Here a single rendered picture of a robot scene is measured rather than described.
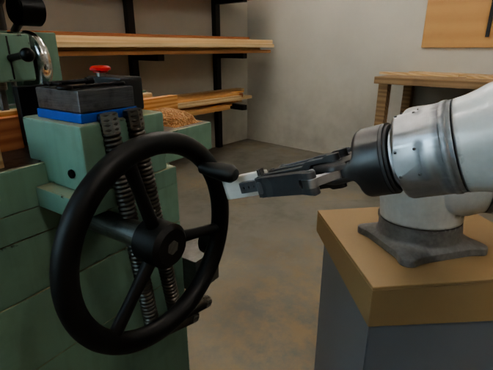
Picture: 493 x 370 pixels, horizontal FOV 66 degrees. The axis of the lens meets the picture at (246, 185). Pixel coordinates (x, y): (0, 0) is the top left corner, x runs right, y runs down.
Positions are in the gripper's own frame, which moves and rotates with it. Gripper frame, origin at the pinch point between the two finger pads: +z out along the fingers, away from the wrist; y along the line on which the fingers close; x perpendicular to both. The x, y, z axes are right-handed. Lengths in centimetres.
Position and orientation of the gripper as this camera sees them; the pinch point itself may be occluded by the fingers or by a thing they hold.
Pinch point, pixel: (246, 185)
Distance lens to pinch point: 51.7
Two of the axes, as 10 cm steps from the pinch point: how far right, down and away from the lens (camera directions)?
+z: -7.8, 1.4, 6.1
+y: -5.6, 2.8, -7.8
